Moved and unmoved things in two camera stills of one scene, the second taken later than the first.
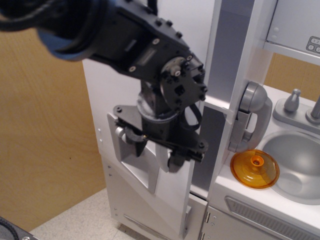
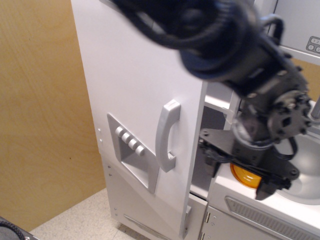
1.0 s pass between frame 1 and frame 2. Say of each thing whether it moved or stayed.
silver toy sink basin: stayed
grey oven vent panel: stayed
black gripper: moved
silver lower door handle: stayed
